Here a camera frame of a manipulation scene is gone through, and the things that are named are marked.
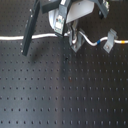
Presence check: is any silver robot gripper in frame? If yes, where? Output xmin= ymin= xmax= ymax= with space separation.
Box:
xmin=41 ymin=0 xmax=109 ymax=45

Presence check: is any white cable with blue bands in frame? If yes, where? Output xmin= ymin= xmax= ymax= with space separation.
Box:
xmin=0 ymin=30 xmax=128 ymax=47

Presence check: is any grey metal cable clip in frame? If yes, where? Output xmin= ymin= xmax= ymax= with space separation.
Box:
xmin=103 ymin=29 xmax=118 ymax=53
xmin=69 ymin=33 xmax=85 ymax=52

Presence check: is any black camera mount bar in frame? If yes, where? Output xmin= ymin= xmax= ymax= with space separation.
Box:
xmin=22 ymin=0 xmax=40 ymax=56

